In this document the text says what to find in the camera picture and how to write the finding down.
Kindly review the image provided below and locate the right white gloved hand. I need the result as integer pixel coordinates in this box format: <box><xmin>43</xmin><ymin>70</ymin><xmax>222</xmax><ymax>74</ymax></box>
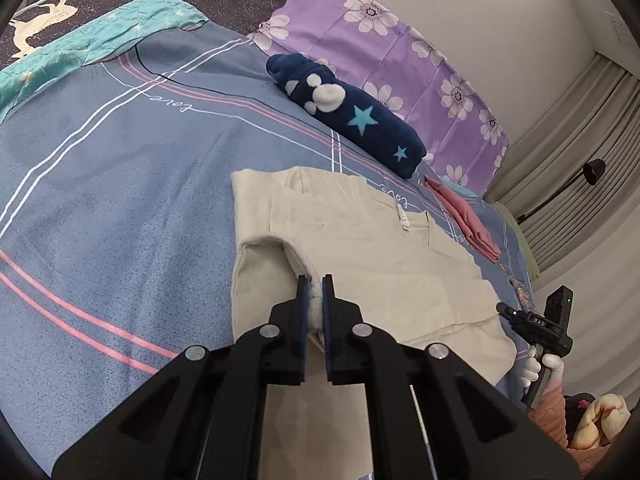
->
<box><xmin>521</xmin><ymin>347</ymin><xmax>564</xmax><ymax>391</ymax></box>

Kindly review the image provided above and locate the white pleated curtain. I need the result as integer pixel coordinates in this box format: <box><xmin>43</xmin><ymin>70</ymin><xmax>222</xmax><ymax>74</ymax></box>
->
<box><xmin>486</xmin><ymin>54</ymin><xmax>639</xmax><ymax>404</ymax></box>

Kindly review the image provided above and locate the purple flower pillow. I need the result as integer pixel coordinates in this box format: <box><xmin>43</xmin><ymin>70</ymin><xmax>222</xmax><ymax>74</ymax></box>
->
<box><xmin>250</xmin><ymin>0</ymin><xmax>509</xmax><ymax>196</ymax></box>

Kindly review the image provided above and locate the right pink sleeve forearm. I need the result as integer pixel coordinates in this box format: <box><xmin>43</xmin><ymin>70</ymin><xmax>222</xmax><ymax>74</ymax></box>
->
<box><xmin>525</xmin><ymin>379</ymin><xmax>568</xmax><ymax>448</ymax></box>

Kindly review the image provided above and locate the blue plaid bed sheet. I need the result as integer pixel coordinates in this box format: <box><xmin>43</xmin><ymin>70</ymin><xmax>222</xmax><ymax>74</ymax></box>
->
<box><xmin>1</xmin><ymin>22</ymin><xmax>525</xmax><ymax>471</ymax></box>

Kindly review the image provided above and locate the beige long sleeve shirt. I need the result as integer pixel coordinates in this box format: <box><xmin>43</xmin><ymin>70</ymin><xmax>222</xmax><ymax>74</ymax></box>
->
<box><xmin>231</xmin><ymin>167</ymin><xmax>516</xmax><ymax>479</ymax></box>

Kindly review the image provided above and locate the folded pink garment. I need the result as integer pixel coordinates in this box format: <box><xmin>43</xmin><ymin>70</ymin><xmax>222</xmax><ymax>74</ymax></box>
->
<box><xmin>424</xmin><ymin>177</ymin><xmax>501</xmax><ymax>263</ymax></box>

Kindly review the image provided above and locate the floral patterned small garment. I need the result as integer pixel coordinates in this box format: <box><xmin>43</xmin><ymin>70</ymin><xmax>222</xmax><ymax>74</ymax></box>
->
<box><xmin>508</xmin><ymin>275</ymin><xmax>535</xmax><ymax>311</ymax></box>

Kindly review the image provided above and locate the black floor lamp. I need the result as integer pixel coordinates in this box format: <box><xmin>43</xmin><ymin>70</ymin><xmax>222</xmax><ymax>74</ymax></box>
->
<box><xmin>516</xmin><ymin>158</ymin><xmax>606</xmax><ymax>224</ymax></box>

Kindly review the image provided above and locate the teal and deer quilt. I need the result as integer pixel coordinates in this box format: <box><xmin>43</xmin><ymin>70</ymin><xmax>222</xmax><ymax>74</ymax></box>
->
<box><xmin>1</xmin><ymin>0</ymin><xmax>207</xmax><ymax>117</ymax></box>

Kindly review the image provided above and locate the navy star fleece garment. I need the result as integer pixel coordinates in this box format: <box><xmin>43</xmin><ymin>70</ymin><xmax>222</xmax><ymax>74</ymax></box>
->
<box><xmin>266</xmin><ymin>53</ymin><xmax>426</xmax><ymax>180</ymax></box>

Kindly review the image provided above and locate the yellow plush toy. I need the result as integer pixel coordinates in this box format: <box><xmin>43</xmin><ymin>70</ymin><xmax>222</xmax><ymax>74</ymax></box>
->
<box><xmin>570</xmin><ymin>393</ymin><xmax>631</xmax><ymax>450</ymax></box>

